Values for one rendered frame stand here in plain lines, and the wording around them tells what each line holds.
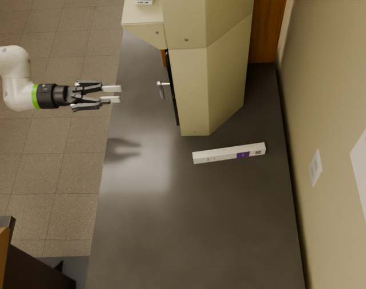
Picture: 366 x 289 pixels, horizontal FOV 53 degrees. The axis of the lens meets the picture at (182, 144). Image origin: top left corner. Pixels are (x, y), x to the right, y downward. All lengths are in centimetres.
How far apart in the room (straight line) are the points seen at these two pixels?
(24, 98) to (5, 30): 237
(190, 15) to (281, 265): 81
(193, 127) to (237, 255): 49
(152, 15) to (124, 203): 67
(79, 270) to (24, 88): 125
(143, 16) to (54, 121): 194
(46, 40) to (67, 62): 35
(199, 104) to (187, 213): 38
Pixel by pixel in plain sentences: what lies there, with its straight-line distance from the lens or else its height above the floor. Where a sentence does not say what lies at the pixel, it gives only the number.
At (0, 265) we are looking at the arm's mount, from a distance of 142.
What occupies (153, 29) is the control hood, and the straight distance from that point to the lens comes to 104.
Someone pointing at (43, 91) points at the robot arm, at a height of 119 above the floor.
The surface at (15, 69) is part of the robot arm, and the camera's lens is 144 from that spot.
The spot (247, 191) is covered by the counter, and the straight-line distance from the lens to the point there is 135.
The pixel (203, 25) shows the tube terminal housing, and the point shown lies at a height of 149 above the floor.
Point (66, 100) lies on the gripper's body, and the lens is 139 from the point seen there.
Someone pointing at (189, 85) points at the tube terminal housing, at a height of 125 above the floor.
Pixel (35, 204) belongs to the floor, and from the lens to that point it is 260.
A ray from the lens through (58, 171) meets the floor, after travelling 265.
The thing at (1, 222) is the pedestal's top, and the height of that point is 94.
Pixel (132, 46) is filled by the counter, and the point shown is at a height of 94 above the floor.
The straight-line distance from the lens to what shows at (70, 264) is 237.
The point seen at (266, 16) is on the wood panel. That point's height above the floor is 119.
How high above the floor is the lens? 217
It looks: 59 degrees down
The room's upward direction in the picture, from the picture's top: 9 degrees counter-clockwise
